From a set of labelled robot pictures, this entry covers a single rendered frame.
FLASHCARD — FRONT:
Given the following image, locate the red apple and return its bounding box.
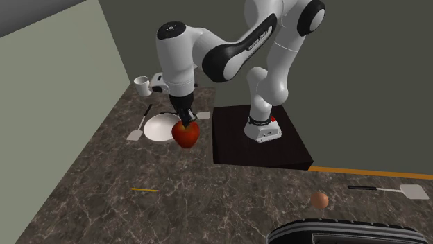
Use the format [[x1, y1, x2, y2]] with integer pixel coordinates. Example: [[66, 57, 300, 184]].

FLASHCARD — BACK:
[[171, 120, 201, 150]]

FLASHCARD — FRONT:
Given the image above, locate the white bowl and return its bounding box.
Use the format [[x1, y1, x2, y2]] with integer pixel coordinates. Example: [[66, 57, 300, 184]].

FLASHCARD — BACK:
[[143, 113, 184, 143]]

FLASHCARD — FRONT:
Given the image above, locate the white cup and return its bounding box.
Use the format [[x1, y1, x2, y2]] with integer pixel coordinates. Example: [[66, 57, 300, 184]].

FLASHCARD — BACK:
[[133, 76, 153, 98]]

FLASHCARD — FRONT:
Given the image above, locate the black robot stand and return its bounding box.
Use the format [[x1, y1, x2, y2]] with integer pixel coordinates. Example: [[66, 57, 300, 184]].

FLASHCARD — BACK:
[[212, 103, 314, 171]]

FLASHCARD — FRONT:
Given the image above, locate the brown egg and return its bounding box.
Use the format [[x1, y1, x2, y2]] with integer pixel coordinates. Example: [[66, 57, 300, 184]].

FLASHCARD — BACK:
[[309, 191, 330, 211]]

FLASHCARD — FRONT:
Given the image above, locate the black grey striped appliance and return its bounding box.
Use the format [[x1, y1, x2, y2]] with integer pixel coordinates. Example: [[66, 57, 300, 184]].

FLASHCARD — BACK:
[[266, 218, 430, 244]]

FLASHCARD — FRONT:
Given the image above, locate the white spatula with black handle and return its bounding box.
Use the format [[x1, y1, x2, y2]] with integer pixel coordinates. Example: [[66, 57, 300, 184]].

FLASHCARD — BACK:
[[346, 183, 431, 201], [126, 103, 153, 142]]

